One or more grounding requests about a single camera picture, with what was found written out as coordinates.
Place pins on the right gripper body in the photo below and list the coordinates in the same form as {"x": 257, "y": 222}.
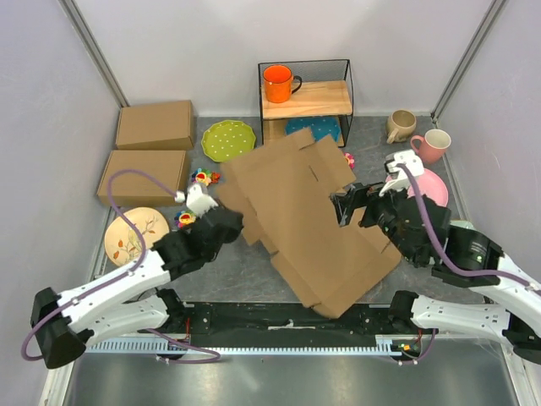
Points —
{"x": 379, "y": 210}

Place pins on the large cardboard box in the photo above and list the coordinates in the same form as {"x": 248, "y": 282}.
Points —
{"x": 284, "y": 191}

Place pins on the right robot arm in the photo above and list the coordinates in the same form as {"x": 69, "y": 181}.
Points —
{"x": 422, "y": 232}

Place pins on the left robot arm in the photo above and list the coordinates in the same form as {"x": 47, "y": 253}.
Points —
{"x": 65, "y": 324}

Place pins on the closed cardboard box front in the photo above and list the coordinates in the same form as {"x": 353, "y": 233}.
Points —
{"x": 171, "y": 168}

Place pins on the closed cardboard box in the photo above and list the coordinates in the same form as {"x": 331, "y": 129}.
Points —
{"x": 162, "y": 126}
{"x": 171, "y": 168}

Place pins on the closed cardboard box rear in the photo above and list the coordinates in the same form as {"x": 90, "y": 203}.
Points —
{"x": 162, "y": 126}

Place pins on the pink round plate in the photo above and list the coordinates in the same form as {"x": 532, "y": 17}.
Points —
{"x": 431, "y": 185}

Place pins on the pink flower toy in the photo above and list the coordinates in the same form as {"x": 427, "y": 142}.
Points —
{"x": 350, "y": 160}

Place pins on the pink mug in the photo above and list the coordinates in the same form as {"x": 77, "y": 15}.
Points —
{"x": 432, "y": 146}

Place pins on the mint rectangular plate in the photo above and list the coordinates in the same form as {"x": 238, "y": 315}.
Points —
{"x": 462, "y": 224}

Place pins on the beige ceramic mug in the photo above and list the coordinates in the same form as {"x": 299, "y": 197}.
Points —
{"x": 400, "y": 126}

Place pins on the blue dotted plate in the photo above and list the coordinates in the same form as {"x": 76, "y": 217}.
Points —
{"x": 320, "y": 127}

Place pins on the orange mug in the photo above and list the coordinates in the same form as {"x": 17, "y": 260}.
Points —
{"x": 280, "y": 83}

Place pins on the green dotted plate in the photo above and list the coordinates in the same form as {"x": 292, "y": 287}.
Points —
{"x": 227, "y": 139}

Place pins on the rainbow flower toy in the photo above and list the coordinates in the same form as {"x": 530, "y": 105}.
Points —
{"x": 205, "y": 176}
{"x": 184, "y": 218}

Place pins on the beige bird plate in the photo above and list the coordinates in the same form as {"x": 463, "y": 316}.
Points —
{"x": 121, "y": 242}

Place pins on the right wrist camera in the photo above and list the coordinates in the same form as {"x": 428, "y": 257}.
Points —
{"x": 400, "y": 167}

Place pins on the grey cable duct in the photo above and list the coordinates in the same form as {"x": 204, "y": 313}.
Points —
{"x": 252, "y": 343}

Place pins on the black wire wooden shelf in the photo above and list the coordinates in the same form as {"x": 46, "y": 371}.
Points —
{"x": 325, "y": 90}

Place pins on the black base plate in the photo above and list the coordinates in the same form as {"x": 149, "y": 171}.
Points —
{"x": 213, "y": 318}

